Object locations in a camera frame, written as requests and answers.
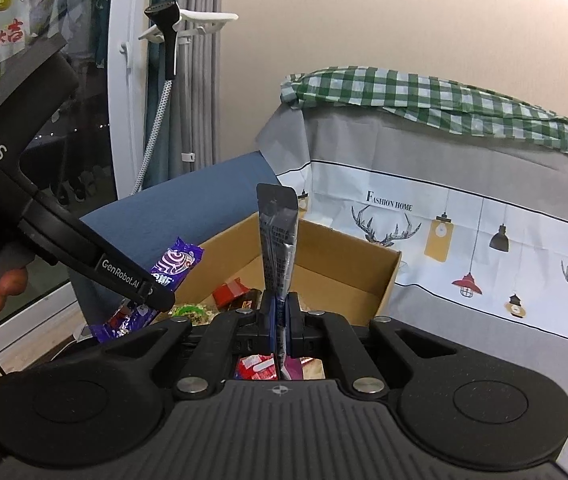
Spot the brown cardboard box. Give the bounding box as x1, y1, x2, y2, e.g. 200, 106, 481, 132
166, 211, 403, 381

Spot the teal curtain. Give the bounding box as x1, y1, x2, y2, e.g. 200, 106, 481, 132
143, 40, 169, 188

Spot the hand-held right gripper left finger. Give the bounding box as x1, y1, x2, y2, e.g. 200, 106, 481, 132
89, 292, 279, 401

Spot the green checked cloth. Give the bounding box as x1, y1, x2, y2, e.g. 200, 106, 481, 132
280, 66, 568, 167

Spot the white door frame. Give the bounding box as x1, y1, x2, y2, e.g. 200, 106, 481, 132
105, 0, 157, 201

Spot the silver stick packet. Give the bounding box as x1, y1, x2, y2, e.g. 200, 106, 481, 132
256, 183, 299, 383

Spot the long red snack bar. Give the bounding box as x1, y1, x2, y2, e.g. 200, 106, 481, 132
234, 355, 277, 381

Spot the printed grey white sofa cover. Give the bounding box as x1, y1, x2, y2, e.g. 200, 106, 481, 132
256, 102, 568, 480

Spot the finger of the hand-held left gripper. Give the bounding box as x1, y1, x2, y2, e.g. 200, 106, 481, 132
130, 279, 177, 313

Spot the square red snack packet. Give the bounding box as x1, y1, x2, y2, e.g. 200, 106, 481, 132
212, 277, 249, 308

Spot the purple candy packet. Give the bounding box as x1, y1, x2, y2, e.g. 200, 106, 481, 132
89, 236, 203, 343

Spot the grey curtain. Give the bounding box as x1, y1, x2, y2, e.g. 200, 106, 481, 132
171, 0, 225, 181

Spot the round green label nut packet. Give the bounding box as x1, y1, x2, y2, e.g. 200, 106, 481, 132
170, 302, 219, 321

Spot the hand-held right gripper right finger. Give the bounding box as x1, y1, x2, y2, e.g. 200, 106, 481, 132
284, 292, 474, 397

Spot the dark shoe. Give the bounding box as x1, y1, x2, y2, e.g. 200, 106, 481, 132
56, 170, 90, 206

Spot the white wall bracket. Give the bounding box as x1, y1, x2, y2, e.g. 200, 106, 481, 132
138, 10, 239, 43

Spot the garment steamer with braided hose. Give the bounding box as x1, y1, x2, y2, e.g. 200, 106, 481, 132
131, 2, 183, 196

